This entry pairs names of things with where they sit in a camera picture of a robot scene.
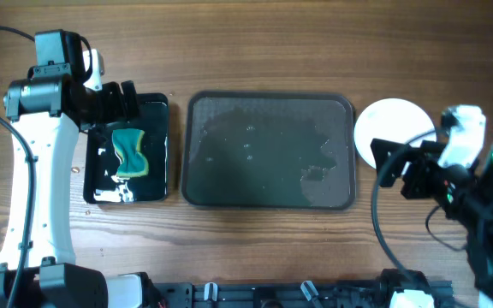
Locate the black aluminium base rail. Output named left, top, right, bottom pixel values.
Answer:
left=155, top=280, right=394, bottom=308

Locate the white plate front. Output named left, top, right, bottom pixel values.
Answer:
left=353, top=98, right=435, bottom=168

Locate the green yellow sponge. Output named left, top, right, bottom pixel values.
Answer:
left=112, top=128, right=149, bottom=179

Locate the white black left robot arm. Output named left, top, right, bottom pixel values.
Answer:
left=0, top=50, right=160, bottom=307

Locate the black water tray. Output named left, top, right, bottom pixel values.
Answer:
left=83, top=93, right=169, bottom=204

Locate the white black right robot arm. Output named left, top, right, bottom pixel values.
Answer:
left=371, top=105, right=493, bottom=301

